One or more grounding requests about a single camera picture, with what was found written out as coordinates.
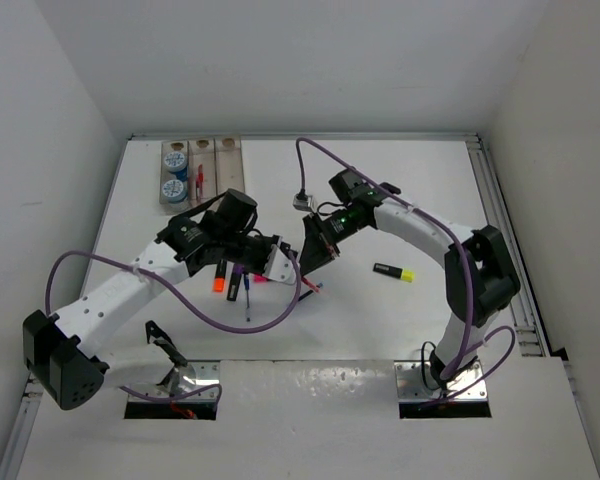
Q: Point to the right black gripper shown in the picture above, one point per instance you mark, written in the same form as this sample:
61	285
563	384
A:
316	252

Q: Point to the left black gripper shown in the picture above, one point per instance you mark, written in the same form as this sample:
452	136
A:
267	241

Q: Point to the blue refill pen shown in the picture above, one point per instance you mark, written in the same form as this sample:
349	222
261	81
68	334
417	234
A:
316	289

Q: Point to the red gel pen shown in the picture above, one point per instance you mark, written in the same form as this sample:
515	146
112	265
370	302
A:
197	187

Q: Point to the blue capped pen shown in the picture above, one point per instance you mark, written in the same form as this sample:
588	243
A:
246	283

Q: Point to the blue tape roll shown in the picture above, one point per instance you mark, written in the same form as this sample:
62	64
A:
176	163
174	191

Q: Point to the yellow highlighter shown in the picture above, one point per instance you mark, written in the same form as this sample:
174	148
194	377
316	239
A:
394	272

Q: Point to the pink gel pen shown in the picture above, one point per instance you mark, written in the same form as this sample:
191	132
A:
202	178

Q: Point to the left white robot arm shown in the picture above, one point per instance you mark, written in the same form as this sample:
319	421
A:
63	348

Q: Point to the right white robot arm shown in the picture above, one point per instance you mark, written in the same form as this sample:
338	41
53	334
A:
480	278

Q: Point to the purple highlighter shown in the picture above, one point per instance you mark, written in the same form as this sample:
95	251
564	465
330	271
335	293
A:
235	281

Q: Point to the orange highlighter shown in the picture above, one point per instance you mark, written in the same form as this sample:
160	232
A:
220	277

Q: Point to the clear acrylic organizer tray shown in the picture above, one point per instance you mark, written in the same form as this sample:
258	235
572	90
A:
195	170

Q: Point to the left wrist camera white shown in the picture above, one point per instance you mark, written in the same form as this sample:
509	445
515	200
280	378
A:
279	264

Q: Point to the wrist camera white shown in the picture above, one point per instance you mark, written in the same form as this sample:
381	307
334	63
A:
303	202
279	264

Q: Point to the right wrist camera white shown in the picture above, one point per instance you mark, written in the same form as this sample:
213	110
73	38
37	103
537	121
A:
303	202

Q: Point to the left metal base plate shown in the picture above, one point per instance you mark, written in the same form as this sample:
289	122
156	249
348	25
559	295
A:
197	382

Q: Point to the metal base plate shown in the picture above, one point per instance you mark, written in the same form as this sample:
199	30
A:
197	382
415	385

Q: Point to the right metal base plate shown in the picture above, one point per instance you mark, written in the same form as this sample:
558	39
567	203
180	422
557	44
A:
415	385

